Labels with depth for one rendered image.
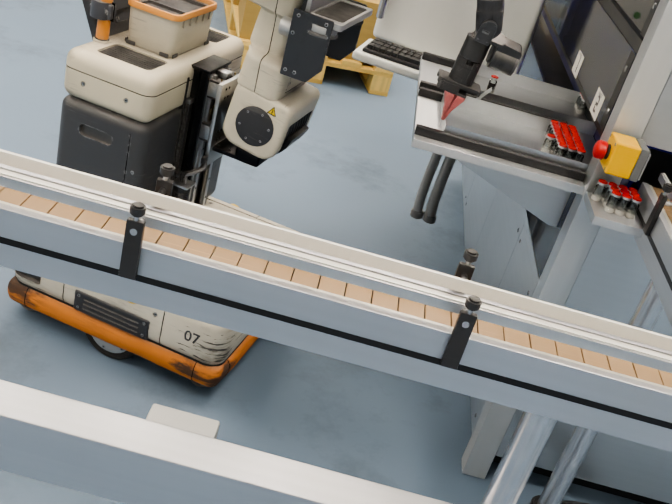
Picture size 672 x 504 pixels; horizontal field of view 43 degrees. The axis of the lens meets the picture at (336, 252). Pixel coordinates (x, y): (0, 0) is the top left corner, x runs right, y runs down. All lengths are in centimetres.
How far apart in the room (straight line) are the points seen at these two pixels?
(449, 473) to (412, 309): 126
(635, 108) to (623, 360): 78
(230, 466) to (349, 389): 117
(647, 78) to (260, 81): 89
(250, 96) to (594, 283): 95
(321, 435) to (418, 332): 123
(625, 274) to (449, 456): 74
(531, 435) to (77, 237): 71
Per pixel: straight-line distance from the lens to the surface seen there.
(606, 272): 211
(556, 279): 210
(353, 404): 252
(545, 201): 212
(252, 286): 118
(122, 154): 222
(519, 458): 137
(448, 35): 292
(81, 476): 151
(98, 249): 121
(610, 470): 246
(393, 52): 275
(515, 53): 199
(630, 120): 196
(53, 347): 251
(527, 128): 226
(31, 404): 150
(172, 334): 231
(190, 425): 150
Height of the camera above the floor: 155
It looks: 29 degrees down
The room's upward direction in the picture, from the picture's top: 16 degrees clockwise
